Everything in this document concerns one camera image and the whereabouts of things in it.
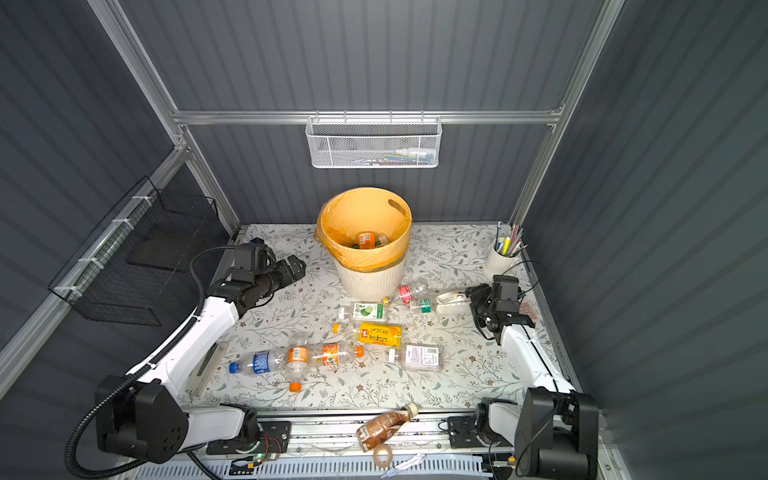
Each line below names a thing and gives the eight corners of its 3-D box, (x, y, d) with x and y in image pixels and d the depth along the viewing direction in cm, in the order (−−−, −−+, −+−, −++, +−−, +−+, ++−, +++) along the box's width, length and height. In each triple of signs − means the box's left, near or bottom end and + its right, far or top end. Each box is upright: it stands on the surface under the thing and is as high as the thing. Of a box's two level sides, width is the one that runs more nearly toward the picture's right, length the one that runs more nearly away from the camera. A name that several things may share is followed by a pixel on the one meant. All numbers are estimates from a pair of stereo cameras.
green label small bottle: (338, 323, 95) (336, 317, 92) (340, 308, 98) (338, 302, 96) (386, 323, 95) (386, 317, 92) (386, 308, 98) (386, 302, 96)
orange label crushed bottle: (311, 368, 87) (307, 361, 82) (314, 351, 90) (310, 343, 85) (363, 368, 87) (362, 361, 82) (364, 351, 90) (363, 343, 85)
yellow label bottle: (334, 340, 92) (331, 331, 87) (338, 325, 95) (336, 315, 90) (401, 351, 90) (401, 343, 85) (403, 335, 93) (404, 326, 88)
